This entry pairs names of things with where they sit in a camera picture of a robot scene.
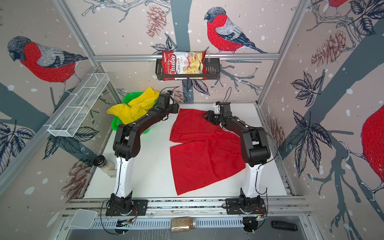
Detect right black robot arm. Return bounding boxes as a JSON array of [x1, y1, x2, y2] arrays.
[[202, 102, 271, 216]]

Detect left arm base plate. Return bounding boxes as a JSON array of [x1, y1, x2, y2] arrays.
[[106, 199, 149, 217]]

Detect black wall shelf basket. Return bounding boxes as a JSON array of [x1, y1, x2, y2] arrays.
[[155, 58, 221, 81]]

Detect black remote device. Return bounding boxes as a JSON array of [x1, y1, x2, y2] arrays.
[[271, 221, 298, 232]]

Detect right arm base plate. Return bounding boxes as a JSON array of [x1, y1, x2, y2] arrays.
[[222, 197, 267, 215]]

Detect green plastic basket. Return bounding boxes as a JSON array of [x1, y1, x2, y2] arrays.
[[107, 93, 148, 131]]

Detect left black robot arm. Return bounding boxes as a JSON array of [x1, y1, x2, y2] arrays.
[[107, 91, 180, 216]]

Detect red Chuba chips bag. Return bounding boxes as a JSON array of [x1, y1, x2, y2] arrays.
[[162, 51, 207, 75]]

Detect black-capped white bottle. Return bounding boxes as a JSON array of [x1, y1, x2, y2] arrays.
[[93, 155, 117, 178]]

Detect white wire mesh basket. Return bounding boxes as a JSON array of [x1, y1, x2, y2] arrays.
[[48, 73, 110, 137]]

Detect glass jar of grains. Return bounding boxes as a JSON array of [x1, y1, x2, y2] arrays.
[[171, 218, 196, 233]]

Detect white square pad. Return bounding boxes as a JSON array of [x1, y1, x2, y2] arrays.
[[70, 209, 99, 230]]

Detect red shorts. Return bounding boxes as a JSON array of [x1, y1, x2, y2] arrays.
[[170, 109, 246, 195]]

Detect yellow shorts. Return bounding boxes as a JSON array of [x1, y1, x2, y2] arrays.
[[107, 87, 160, 125]]

